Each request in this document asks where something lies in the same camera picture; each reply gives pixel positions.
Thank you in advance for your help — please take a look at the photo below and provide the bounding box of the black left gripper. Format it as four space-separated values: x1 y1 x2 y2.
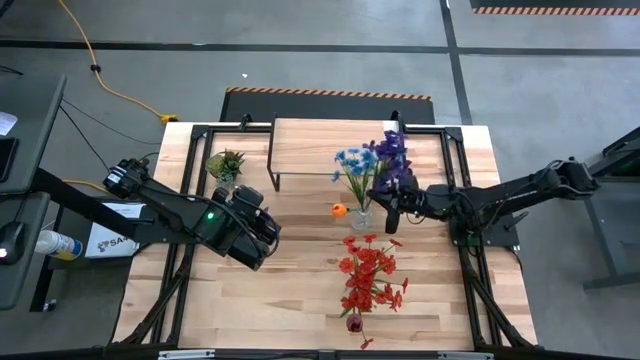
214 184 282 272

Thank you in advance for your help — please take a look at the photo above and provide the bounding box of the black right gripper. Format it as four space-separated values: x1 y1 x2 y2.
368 173 454 235

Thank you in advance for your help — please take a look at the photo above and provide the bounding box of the purple artificial flower bunch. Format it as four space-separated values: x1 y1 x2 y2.
362 129 415 195

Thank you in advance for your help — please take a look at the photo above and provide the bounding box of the blue artificial flower bunch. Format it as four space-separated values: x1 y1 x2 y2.
331 147 381 214

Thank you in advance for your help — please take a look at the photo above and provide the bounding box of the orange artificial tulip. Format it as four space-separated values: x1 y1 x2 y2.
330 202 360 219

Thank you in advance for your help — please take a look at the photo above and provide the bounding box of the tall patterned glass vase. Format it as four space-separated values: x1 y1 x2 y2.
350 204 374 231

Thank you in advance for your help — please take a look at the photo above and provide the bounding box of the green artificial succulent plant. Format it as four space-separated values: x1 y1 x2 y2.
205 148 247 190

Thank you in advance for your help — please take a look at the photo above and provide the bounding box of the black striped-edge floor mat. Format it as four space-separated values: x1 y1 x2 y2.
219 86 436 125
469 0 640 16

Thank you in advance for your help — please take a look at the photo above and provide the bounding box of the white printed cardboard box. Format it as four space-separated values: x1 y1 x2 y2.
84 202 144 260

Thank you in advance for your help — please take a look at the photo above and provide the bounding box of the white spray bottle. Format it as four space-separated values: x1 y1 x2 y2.
34 229 84 261

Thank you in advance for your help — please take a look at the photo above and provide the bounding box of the black diagonal support beam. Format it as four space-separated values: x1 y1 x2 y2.
29 167 156 242

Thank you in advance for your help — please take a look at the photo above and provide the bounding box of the black desk leg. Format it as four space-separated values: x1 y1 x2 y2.
29 204 66 314

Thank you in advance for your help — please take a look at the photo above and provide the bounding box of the dark metal stand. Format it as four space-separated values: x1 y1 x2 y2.
551 127 640 292

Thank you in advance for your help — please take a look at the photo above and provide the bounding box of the black computer mouse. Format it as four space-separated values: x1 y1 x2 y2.
0 221 26 266

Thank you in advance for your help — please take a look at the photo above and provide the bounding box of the black desk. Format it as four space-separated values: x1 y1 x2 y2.
0 74 69 196

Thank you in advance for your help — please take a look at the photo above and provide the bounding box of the black phone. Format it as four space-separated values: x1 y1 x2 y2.
0 137 20 184

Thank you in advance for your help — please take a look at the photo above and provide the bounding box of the white paper sheet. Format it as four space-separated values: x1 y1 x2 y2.
0 112 19 137

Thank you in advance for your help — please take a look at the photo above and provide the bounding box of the wooden shelf with black frame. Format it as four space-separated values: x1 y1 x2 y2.
266 110 409 196

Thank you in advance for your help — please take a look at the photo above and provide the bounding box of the black aluminium table frame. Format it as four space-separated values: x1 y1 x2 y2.
102 112 544 360

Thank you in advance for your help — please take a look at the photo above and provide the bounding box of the silver aluminium bracket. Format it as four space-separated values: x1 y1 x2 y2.
158 349 216 360
438 351 494 360

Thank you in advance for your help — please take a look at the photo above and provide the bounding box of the yellow extension cable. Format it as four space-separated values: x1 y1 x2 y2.
57 0 179 197

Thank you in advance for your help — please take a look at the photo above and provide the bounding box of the thin black floor cable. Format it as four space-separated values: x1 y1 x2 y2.
58 98 162 174

